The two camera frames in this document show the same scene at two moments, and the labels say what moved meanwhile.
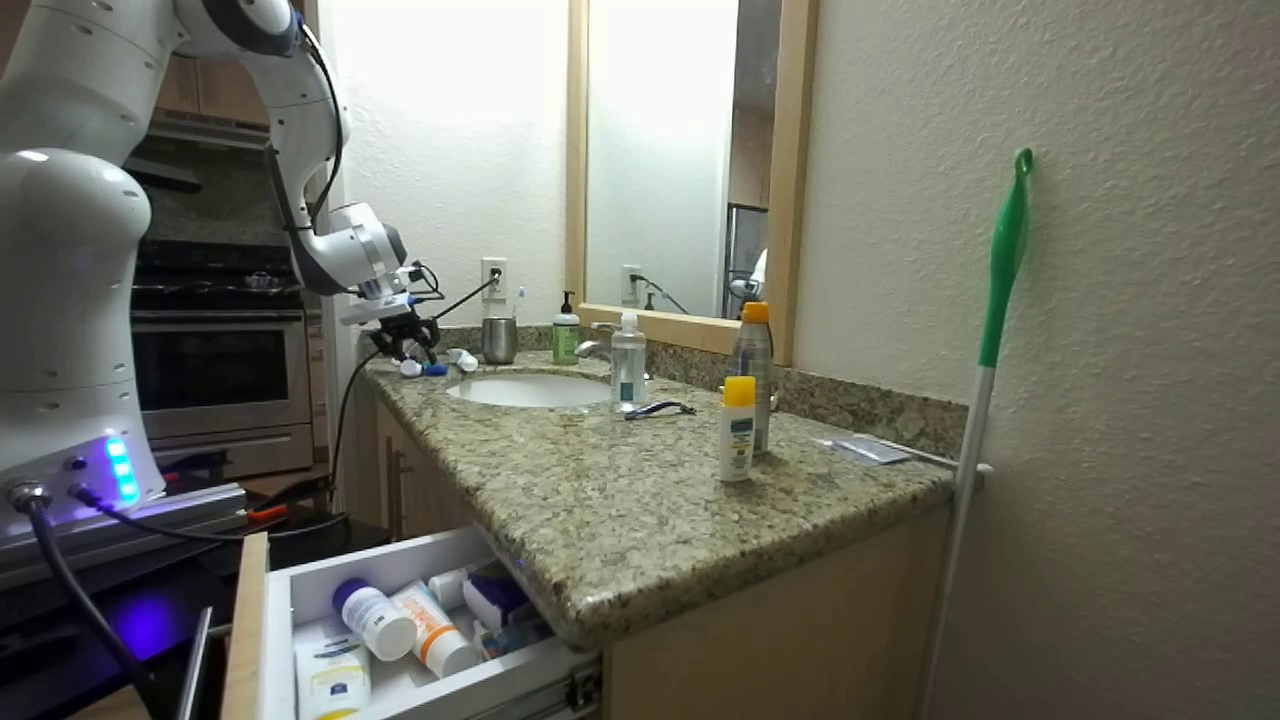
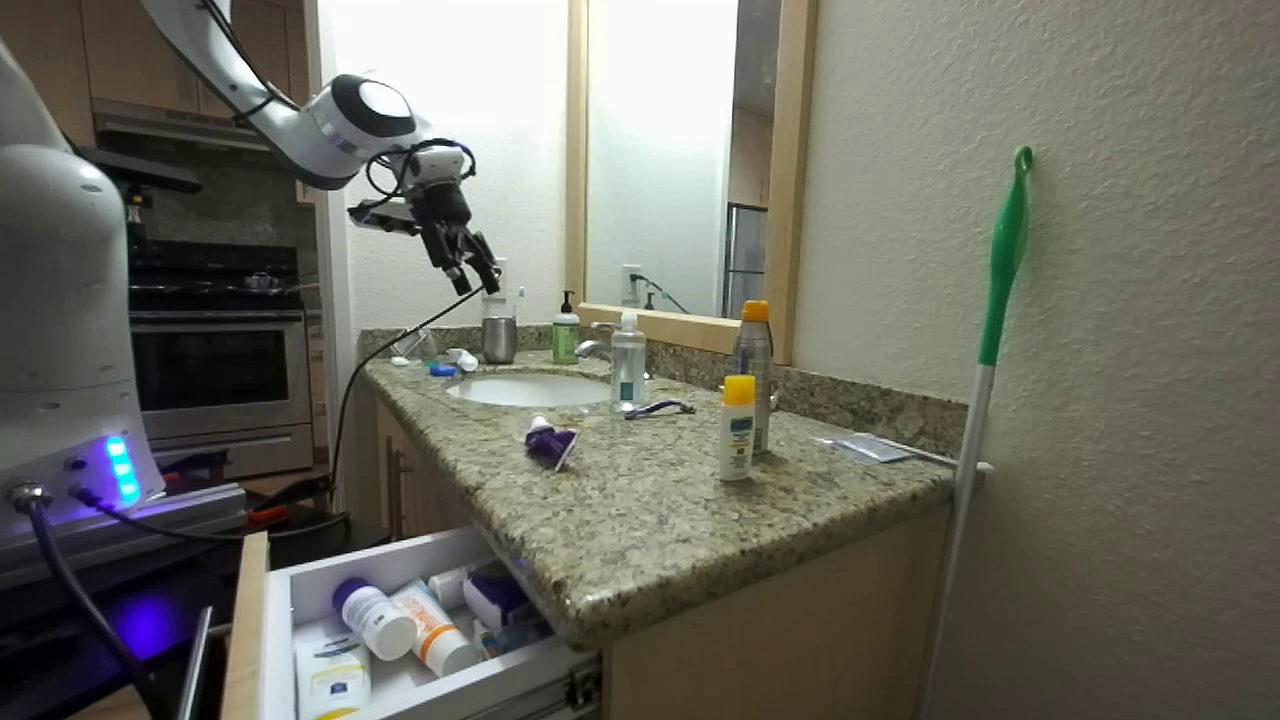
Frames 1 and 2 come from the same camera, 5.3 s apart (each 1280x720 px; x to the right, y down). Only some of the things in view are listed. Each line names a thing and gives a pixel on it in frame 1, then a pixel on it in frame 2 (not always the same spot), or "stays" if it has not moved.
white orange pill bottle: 439,635 stays
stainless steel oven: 227,355 stays
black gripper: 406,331 to 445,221
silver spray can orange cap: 756,362 stays
